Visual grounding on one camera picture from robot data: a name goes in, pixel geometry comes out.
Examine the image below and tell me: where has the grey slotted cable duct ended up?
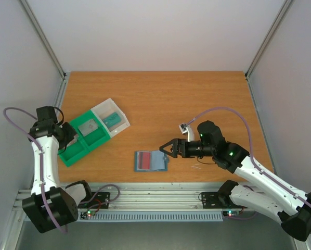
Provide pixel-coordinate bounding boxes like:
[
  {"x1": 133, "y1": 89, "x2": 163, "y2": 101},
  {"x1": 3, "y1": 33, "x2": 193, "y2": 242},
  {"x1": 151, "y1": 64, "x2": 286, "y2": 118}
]
[{"x1": 78, "y1": 211, "x2": 223, "y2": 223}]

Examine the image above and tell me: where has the red and white card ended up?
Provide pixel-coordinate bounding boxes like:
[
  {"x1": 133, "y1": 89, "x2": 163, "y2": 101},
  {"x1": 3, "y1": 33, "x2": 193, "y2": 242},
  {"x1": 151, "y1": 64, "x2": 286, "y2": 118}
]
[{"x1": 137, "y1": 152, "x2": 151, "y2": 170}]

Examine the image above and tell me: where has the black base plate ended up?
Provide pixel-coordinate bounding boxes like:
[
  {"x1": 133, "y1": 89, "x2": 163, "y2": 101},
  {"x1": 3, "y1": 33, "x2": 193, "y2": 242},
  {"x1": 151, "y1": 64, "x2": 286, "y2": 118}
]
[
  {"x1": 198, "y1": 192, "x2": 242, "y2": 209},
  {"x1": 78, "y1": 192, "x2": 110, "y2": 209}
]

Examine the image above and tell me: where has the teal card in bin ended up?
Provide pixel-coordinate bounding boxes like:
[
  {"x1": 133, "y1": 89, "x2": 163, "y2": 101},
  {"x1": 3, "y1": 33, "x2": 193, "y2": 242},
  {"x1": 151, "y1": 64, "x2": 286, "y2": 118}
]
[{"x1": 103, "y1": 112, "x2": 122, "y2": 129}]

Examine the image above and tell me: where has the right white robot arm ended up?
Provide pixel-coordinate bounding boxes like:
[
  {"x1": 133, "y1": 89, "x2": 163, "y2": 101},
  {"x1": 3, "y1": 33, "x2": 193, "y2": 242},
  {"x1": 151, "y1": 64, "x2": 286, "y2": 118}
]
[{"x1": 159, "y1": 121, "x2": 311, "y2": 242}]

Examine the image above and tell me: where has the white translucent plastic bin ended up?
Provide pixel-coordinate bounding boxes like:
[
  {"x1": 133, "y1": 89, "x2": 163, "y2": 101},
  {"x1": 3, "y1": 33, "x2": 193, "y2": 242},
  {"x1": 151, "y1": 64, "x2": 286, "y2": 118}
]
[{"x1": 90, "y1": 98, "x2": 130, "y2": 138}]

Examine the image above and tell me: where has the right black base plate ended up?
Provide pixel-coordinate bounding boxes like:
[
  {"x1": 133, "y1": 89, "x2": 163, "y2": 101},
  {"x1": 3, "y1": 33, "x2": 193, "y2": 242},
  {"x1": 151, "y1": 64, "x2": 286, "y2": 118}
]
[{"x1": 198, "y1": 192, "x2": 242, "y2": 209}]

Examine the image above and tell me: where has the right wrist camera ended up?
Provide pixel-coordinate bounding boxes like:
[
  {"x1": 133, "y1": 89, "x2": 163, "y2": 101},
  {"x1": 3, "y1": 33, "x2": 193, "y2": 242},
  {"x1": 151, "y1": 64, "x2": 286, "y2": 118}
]
[{"x1": 179, "y1": 123, "x2": 195, "y2": 142}]

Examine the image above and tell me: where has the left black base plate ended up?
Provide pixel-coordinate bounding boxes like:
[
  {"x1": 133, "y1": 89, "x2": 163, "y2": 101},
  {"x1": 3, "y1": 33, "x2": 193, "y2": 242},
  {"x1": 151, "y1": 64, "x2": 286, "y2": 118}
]
[{"x1": 78, "y1": 192, "x2": 110, "y2": 209}]

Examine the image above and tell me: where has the aluminium front rail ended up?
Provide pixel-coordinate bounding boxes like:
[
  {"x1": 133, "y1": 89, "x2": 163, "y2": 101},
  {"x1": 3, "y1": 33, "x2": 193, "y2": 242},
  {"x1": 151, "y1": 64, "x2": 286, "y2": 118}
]
[{"x1": 12, "y1": 182, "x2": 299, "y2": 211}]

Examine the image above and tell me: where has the grey card in tray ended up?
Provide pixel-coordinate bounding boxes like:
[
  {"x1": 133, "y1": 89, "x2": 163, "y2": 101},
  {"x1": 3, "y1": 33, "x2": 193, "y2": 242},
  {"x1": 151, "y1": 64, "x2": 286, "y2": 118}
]
[{"x1": 78, "y1": 119, "x2": 98, "y2": 137}]

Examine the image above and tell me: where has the green plastic tray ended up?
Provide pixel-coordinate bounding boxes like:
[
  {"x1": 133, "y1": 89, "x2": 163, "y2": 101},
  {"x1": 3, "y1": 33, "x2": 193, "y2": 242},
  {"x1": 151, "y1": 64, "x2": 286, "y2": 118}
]
[{"x1": 58, "y1": 110, "x2": 110, "y2": 167}]

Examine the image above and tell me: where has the teal card holder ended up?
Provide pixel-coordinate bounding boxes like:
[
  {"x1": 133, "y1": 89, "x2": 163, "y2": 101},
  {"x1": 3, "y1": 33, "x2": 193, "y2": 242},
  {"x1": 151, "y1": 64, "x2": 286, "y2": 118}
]
[{"x1": 134, "y1": 151, "x2": 169, "y2": 172}]

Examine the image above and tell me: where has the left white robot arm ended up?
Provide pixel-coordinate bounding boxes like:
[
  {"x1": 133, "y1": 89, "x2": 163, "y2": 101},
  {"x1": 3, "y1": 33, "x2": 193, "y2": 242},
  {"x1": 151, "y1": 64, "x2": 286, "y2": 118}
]
[{"x1": 22, "y1": 106, "x2": 94, "y2": 233}]

